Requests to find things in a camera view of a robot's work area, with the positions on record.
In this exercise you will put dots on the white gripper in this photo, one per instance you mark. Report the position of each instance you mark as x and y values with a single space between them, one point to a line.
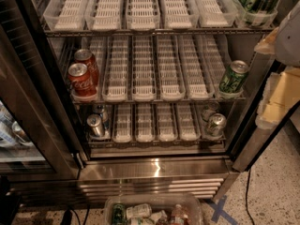
289 44

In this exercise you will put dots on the green soda can shelf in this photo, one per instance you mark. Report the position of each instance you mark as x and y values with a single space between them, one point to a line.
234 77

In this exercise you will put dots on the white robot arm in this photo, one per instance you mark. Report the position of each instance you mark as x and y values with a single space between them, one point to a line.
287 47

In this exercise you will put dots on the top shelf tray six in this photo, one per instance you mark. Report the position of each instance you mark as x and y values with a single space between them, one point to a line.
254 18

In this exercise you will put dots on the shelf tray six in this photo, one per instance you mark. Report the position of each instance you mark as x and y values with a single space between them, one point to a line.
254 18
203 124
215 53

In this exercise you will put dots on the middle shelf tray six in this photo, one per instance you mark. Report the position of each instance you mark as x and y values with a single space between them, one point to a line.
215 53

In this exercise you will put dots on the top shelf tray five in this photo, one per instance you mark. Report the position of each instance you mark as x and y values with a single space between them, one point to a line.
216 13

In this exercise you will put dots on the shelf tray five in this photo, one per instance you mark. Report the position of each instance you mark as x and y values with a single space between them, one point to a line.
216 13
187 123
197 78

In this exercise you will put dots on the middle shelf tray five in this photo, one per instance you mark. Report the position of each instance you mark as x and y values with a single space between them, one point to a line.
197 78

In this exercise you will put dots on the rear silver can bottom right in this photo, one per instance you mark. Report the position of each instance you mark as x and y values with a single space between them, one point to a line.
208 110

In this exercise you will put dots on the silver can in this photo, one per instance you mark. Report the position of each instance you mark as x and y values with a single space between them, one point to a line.
95 123
208 110

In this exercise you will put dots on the front silver-green can bottom right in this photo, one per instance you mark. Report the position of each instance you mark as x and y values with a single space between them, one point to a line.
216 124

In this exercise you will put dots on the top shelf tray four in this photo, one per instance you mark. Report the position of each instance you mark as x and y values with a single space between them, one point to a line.
179 14

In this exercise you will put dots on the shelf tray four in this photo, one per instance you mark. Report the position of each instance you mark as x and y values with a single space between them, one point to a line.
169 71
179 14
166 130

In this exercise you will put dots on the middle shelf tray four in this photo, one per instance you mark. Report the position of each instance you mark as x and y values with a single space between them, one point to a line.
169 71

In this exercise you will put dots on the bottom shelf tray six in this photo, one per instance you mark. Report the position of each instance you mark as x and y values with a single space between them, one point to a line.
203 124

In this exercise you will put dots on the bottom shelf tray five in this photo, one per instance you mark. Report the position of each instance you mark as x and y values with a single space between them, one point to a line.
187 123

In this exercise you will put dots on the middle shelf tray three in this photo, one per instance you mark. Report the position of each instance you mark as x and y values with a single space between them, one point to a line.
143 71

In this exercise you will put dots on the shelf tray three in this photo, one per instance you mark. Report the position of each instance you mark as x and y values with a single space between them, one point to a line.
142 14
143 71
144 123

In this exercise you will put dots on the top shelf tray three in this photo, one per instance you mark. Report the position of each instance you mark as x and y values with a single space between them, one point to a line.
142 14

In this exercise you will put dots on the bottom shelf tray four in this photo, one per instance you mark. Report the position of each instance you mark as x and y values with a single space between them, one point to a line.
166 130

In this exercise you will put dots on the bottom shelf tray three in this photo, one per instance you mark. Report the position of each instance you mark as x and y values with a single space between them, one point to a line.
144 123

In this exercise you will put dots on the middle shelf tray two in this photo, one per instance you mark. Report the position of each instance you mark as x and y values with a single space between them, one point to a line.
115 85

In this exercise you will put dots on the shelf tray two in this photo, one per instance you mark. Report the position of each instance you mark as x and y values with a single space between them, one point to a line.
122 124
103 15
115 85

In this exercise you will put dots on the bottom shelf tray two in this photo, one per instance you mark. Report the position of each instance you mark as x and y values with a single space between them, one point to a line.
122 124

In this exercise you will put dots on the stainless steel fridge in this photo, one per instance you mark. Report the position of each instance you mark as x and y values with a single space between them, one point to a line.
203 167

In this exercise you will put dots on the top shelf tray two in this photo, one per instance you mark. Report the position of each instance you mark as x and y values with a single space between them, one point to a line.
103 15

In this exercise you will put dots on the middle shelf tray one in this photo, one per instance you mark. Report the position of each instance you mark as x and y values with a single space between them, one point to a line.
96 45

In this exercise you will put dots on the shelf tray one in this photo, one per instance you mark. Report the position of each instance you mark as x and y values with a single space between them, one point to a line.
107 134
65 15
96 45

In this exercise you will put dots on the rear blue can bottom left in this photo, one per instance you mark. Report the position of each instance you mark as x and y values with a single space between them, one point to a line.
101 110

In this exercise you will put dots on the bottom shelf tray one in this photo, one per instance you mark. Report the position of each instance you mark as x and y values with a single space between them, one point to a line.
107 134

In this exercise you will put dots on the rear red cola can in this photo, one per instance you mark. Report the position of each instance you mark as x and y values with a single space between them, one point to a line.
87 57

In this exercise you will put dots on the red cola can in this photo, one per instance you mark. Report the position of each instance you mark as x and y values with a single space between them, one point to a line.
81 80
87 57

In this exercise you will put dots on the front silver can bottom left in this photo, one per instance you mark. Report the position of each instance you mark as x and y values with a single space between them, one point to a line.
95 123

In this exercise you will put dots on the front red cola can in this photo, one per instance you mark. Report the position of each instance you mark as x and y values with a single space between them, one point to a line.
81 80

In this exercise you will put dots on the top shelf tray one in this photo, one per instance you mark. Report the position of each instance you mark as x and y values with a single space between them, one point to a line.
65 15

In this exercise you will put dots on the green can in bin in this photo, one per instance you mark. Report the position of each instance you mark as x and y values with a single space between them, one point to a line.
118 214

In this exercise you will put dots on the glass fridge door left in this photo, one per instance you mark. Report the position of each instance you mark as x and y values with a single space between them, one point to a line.
41 124

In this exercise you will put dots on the clear plastic bin on floor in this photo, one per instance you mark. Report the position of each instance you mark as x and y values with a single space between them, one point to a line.
157 201

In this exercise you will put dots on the red bottle in bin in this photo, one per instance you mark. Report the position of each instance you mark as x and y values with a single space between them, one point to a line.
178 216

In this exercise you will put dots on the white bottle in bin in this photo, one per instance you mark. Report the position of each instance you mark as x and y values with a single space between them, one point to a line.
139 211

